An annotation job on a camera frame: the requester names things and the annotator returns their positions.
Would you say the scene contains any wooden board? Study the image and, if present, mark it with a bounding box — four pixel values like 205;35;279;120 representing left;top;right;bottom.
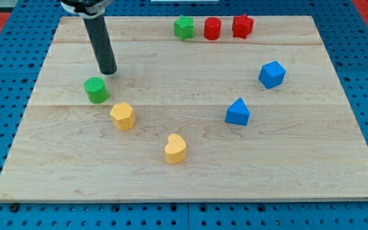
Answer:
0;16;368;203

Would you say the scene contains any yellow heart block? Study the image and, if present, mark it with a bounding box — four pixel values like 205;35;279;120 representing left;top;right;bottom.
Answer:
164;134;187;164

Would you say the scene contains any blue triangle block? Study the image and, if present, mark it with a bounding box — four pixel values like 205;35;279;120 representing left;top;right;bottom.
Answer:
225;98;250;126

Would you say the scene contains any yellow hexagon block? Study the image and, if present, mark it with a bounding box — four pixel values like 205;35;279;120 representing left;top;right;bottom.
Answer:
110;102;135;131

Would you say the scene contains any green star block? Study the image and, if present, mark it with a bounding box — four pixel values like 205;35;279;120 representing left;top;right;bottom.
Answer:
174;15;194;40

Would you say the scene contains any green cylinder block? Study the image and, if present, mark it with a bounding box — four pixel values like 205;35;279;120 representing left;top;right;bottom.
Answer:
84;77;108;104

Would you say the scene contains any red cylinder block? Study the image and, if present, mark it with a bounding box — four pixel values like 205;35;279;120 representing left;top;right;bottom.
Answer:
204;17;222;40

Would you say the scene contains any blue cube block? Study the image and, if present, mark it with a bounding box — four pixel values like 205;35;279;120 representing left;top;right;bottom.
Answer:
259;61;286;89

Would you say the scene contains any red star block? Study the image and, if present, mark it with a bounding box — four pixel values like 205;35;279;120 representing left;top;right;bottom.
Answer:
232;14;254;40

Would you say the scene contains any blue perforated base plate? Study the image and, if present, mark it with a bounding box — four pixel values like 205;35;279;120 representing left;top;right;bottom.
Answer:
0;0;368;229

